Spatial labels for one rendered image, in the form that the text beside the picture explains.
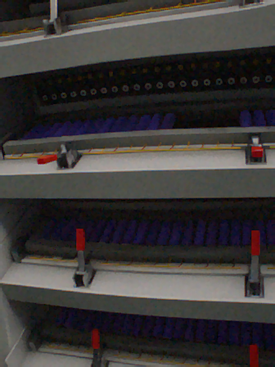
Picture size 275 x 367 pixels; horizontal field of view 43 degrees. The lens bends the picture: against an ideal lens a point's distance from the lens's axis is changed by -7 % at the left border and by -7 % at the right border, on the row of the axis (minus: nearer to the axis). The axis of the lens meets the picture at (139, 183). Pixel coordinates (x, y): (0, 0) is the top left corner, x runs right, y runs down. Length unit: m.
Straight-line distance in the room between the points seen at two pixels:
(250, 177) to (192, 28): 0.20
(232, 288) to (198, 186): 0.17
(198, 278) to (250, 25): 0.36
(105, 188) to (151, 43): 0.21
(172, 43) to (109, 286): 0.37
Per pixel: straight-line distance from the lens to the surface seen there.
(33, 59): 0.56
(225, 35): 0.48
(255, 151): 0.41
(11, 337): 0.74
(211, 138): 0.52
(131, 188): 0.51
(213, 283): 0.56
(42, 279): 0.64
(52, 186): 0.56
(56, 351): 0.76
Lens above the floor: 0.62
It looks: 12 degrees down
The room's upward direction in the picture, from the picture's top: 5 degrees counter-clockwise
